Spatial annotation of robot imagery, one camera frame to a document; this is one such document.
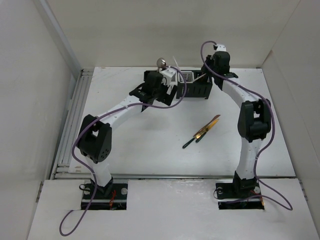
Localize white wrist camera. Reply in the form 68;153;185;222
159;68;177;86
213;43;227;52

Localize aluminium rail left side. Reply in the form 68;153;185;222
47;68;94;180

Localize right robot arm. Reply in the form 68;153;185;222
201;51;272;197

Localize white bin in black caddy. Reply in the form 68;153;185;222
178;71;194;84

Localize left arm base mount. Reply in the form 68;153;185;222
79;179;128;211

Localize gold knife green handle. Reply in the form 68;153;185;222
182;127;204;149

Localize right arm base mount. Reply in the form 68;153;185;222
215;173;265;210

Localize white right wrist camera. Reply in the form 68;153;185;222
213;43;227;52

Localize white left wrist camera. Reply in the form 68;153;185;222
159;68;177;86

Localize silver spoon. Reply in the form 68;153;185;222
156;57;167;72

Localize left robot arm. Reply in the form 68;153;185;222
73;68;178;199

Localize black utensil caddy frame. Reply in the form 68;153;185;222
182;70;213;99

